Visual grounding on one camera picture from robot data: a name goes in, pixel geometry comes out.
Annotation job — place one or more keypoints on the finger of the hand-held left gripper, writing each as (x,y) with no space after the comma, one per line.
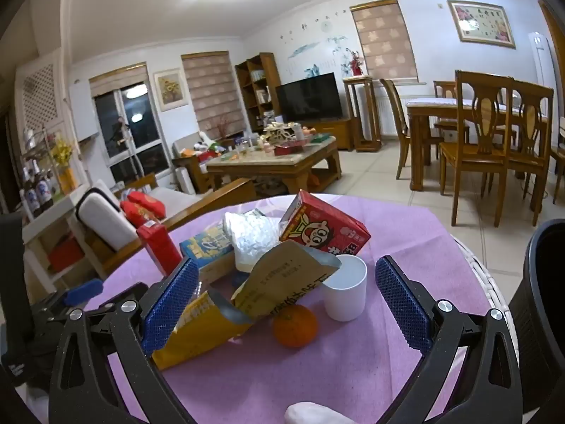
(84,291)

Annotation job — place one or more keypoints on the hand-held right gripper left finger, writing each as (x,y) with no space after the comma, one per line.
(170,307)

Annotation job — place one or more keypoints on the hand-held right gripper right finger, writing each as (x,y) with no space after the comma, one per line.
(404,307)

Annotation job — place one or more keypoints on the white cup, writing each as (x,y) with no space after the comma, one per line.
(346,296)

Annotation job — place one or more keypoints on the red box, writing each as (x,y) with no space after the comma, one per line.
(156,247)

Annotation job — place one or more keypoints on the white plastic packet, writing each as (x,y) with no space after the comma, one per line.
(247,247)

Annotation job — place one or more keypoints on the brown yellow snack bag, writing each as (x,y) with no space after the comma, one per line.
(282,282)

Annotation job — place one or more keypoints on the red snack packets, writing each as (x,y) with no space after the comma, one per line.
(318,225)

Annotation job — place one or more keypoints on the black trash bin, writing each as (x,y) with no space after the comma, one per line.
(543,318)

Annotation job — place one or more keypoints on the person's right hand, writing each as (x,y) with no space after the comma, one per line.
(313,414)

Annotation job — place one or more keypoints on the white sofa cushion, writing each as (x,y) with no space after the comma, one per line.
(106,216)

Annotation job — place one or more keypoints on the white wicker round table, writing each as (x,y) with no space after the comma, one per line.
(485,282)

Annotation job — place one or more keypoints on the red sofa cushion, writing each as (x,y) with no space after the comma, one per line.
(143,207)

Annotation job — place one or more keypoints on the wooden sofa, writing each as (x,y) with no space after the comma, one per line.
(198,205)

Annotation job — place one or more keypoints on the row of glass bottles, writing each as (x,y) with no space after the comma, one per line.
(37,190)

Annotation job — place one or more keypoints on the orange tangerine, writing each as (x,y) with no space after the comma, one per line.
(295,326)

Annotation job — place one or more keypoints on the purple tablecloth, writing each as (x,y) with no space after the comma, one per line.
(265,384)

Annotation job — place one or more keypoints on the yellow flower bouquet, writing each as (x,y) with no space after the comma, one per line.
(64,152)

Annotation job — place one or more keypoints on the wooden armchair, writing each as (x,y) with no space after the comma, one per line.
(190,163)

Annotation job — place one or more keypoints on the glass balcony door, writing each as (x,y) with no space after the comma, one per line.
(132,128)

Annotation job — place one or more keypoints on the wooden coffee table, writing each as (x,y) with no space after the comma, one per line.
(282,163)

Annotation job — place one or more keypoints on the wooden television stand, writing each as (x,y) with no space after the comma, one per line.
(340,130)

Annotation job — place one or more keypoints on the wooden dining chair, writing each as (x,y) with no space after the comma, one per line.
(532,119)
(483,115)
(448,92)
(395,115)

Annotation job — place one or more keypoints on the white radiator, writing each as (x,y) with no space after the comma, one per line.
(393,115)

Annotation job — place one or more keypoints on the wooden plant stand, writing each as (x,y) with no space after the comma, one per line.
(362,115)

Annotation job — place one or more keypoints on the wooden dining table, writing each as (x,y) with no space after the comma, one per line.
(423,110)

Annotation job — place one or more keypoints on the white lattice cabinet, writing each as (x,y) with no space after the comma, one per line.
(42,84)

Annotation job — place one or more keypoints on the framed sunflower painting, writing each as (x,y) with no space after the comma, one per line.
(171,90)

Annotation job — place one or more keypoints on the patterned window blind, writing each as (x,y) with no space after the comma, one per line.
(214,92)
(384,39)

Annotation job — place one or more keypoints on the black television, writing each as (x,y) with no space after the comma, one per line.
(309,97)

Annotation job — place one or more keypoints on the wooden bookshelf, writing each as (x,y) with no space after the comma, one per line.
(258,92)

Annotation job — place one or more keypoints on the red flower vase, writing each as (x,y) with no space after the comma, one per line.
(355,66)

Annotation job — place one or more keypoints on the white standing air conditioner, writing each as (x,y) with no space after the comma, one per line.
(540,70)

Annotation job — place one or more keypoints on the framed floral picture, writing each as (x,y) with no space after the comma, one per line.
(481,24)

